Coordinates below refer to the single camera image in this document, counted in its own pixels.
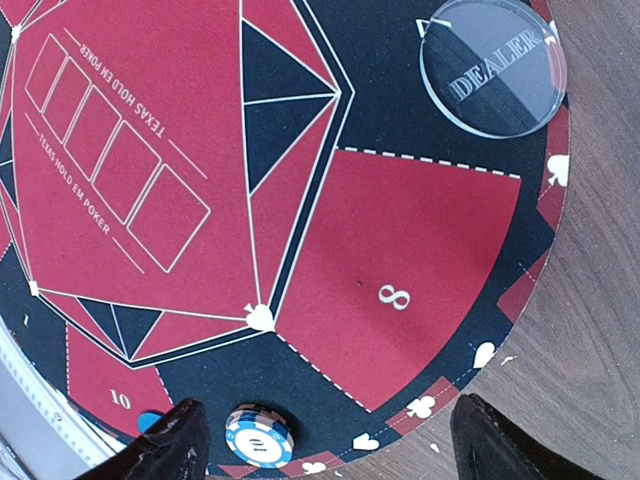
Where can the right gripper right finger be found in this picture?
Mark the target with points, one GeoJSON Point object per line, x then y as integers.
{"type": "Point", "coordinates": [487, 445]}

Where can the aluminium front rail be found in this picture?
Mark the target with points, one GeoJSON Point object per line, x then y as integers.
{"type": "Point", "coordinates": [48, 436]}

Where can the round red black poker mat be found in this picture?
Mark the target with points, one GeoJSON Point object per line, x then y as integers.
{"type": "Point", "coordinates": [257, 202]}

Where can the clear dealer button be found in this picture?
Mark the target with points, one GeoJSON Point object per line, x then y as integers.
{"type": "Point", "coordinates": [495, 69]}

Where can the stack of poker chips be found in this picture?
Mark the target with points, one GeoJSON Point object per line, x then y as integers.
{"type": "Point", "coordinates": [259, 436]}

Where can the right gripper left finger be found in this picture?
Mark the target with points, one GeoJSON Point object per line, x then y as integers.
{"type": "Point", "coordinates": [177, 446]}

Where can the blue small blind button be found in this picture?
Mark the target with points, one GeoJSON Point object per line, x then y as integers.
{"type": "Point", "coordinates": [148, 419]}

